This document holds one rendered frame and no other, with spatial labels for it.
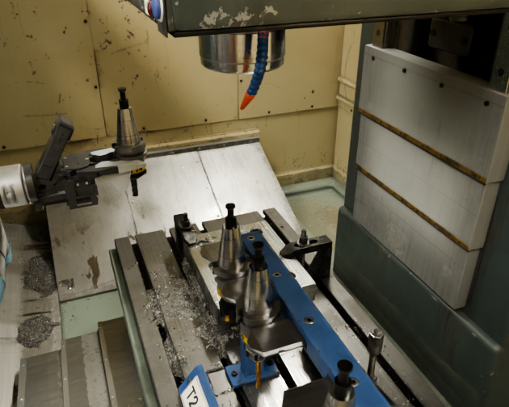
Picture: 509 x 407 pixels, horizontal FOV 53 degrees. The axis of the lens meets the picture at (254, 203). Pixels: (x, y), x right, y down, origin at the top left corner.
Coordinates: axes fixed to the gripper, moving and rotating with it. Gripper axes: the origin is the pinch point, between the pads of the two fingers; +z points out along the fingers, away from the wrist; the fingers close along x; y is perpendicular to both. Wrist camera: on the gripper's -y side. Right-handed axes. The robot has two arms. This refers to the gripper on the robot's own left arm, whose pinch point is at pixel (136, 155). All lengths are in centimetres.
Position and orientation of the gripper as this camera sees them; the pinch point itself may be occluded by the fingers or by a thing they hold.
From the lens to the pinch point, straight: 100.3
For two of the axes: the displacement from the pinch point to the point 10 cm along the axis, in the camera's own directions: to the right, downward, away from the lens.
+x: 3.7, 4.6, -8.1
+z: 9.3, -1.9, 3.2
